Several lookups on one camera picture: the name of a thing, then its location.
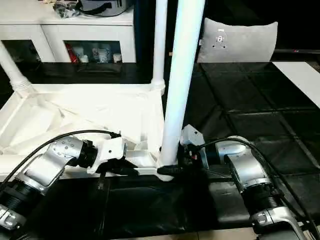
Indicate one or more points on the white plastic table top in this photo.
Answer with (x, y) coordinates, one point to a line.
(75, 110)

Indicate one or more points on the white plastic table leg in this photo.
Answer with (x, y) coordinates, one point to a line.
(182, 75)
(159, 45)
(11, 67)

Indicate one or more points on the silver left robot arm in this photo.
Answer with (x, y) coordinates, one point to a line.
(45, 170)

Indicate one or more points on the black work mat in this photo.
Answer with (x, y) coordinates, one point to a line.
(260, 100)

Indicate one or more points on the grey cushion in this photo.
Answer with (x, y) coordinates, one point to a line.
(240, 42)

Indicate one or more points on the white board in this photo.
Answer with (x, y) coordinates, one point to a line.
(302, 77)

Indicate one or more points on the black cabinet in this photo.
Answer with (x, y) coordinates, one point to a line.
(170, 25)

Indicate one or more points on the white cabinet with glass doors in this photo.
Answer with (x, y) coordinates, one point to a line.
(60, 32)

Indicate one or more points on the dark gear on cabinet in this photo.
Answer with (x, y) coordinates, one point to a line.
(95, 6)

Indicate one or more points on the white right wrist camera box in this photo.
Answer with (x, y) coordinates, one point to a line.
(192, 136)

